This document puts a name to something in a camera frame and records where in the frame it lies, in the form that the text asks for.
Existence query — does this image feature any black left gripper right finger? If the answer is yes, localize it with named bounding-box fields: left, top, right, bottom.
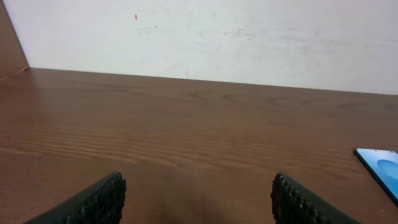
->
left=271, top=173, right=359, bottom=224

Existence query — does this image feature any brown wooden left panel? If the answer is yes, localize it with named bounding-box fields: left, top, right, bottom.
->
left=0, top=1, right=29, bottom=79

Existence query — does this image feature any blue Galaxy smartphone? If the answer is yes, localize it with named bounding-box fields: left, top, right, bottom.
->
left=353, top=148, right=397, bottom=206

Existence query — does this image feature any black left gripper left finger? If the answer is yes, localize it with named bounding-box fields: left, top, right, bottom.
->
left=26, top=172, right=127, bottom=224

